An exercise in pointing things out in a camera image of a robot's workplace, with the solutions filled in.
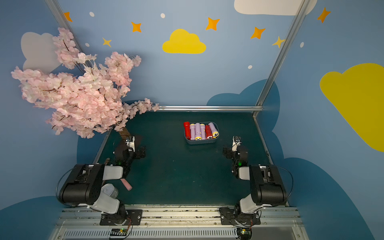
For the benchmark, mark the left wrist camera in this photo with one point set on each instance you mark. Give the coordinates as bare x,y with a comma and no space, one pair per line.
130,143

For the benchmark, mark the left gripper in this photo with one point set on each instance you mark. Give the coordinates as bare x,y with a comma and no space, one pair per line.
137,152

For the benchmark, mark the purple pink spatula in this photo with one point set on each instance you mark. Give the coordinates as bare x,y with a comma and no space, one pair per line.
126,184

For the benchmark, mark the red flashlight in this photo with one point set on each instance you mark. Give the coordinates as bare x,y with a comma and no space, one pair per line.
208,132
187,130

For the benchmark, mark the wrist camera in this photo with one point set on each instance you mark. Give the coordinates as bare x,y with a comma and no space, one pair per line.
236,143
130,143

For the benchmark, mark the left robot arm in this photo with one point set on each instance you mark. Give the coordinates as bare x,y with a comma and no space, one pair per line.
86,186

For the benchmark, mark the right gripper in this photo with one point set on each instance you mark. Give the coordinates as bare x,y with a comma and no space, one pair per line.
229,151

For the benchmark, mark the purple flashlight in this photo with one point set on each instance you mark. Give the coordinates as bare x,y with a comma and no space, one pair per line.
192,130
198,135
203,131
214,131

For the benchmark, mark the clear blue storage box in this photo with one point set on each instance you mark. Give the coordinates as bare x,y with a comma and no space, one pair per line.
201,142

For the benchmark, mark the purple flashlight bottom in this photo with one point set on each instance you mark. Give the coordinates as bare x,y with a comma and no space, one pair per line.
214,131

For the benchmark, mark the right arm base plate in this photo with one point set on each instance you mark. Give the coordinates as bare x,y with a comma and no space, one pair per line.
236,218

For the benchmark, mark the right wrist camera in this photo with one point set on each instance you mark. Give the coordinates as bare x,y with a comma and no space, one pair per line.
236,143

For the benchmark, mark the silver tin can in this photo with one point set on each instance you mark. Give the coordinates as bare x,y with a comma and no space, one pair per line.
110,190

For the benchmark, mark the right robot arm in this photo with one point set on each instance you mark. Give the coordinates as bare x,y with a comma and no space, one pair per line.
266,189

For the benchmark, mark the pink cherry blossom tree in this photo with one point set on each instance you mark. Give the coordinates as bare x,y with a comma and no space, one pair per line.
90,103

